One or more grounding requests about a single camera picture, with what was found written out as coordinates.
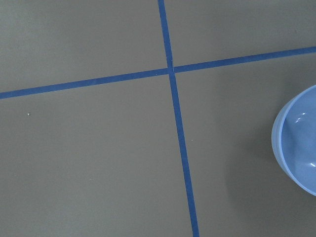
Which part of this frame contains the blue bowl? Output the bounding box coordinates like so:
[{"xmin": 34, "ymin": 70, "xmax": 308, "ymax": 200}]
[{"xmin": 271, "ymin": 86, "xmax": 316, "ymax": 196}]

